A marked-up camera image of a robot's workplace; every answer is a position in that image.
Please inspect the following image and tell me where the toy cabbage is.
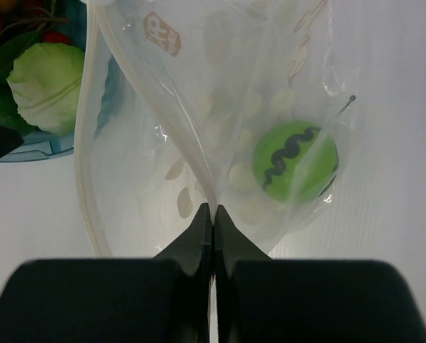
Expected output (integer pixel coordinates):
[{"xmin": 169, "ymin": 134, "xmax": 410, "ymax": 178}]
[{"xmin": 6, "ymin": 43, "xmax": 85, "ymax": 136}]

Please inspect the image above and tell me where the blue plastic tray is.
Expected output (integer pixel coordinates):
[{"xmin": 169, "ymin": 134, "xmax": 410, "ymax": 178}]
[{"xmin": 0, "ymin": 1, "xmax": 87, "ymax": 163}]

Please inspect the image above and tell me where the green toy watermelon ball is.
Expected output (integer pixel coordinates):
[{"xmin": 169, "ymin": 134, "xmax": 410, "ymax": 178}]
[{"xmin": 252, "ymin": 120, "xmax": 340, "ymax": 203}]

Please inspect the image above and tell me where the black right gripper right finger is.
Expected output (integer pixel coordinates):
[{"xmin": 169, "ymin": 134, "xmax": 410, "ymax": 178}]
[{"xmin": 213, "ymin": 207, "xmax": 426, "ymax": 342}]

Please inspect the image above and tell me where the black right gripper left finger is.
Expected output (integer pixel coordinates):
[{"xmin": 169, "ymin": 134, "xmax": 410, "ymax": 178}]
[{"xmin": 0, "ymin": 204, "xmax": 212, "ymax": 342}]

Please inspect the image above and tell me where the clear zip top bag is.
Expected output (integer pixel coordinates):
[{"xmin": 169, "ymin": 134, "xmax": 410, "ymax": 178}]
[{"xmin": 75, "ymin": 1, "xmax": 360, "ymax": 257}]

